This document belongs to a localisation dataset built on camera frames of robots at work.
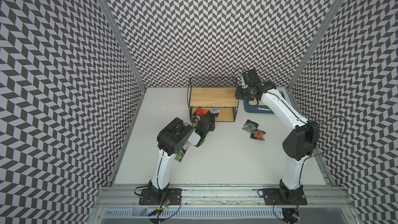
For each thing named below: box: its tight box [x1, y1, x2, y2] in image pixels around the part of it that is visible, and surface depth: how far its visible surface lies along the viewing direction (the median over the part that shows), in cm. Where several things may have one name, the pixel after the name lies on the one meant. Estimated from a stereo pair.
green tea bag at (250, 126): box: [242, 119, 260, 134], surface depth 98 cm
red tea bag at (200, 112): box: [195, 107, 208, 117], surface depth 104 cm
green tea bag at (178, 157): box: [174, 148, 187, 163], surface depth 87 cm
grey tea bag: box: [209, 107, 221, 115], surface depth 105 cm
